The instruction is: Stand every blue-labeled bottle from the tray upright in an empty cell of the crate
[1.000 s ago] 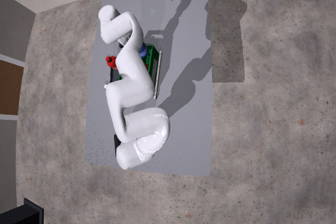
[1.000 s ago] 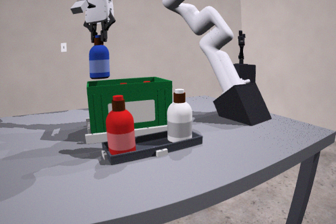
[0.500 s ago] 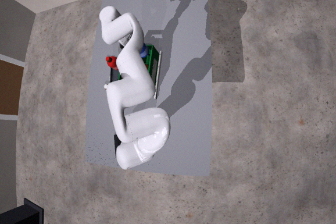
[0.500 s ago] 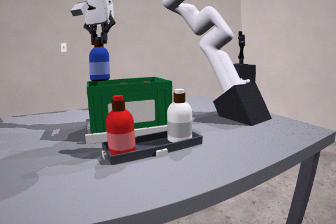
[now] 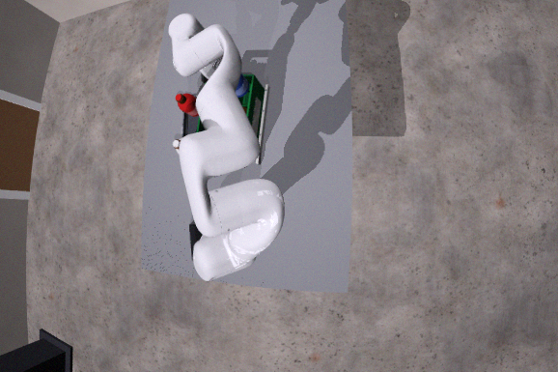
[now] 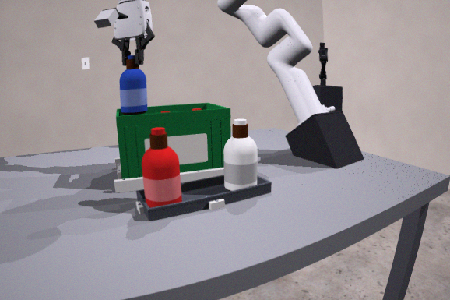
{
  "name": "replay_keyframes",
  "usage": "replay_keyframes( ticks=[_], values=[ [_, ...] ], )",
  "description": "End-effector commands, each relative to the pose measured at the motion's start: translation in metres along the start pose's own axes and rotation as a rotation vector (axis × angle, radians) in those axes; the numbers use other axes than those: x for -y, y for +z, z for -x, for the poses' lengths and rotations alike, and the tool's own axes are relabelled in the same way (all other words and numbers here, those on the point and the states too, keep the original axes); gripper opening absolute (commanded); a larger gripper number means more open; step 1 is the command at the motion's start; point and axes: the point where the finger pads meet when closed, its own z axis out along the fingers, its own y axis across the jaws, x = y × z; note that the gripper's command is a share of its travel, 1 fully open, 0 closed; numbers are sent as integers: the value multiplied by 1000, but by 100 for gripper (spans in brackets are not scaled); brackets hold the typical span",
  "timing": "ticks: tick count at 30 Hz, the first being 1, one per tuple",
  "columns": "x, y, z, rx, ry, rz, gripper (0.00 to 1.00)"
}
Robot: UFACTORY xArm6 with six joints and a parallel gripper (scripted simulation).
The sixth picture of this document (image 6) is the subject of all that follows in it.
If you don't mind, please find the blue bottle with light blue label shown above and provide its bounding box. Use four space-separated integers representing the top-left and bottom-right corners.
120 55 148 115

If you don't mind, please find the green crate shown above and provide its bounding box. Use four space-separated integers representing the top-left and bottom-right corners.
116 103 230 179

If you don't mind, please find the white bottle with grey label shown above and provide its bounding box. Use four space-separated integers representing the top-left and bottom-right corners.
223 119 258 191

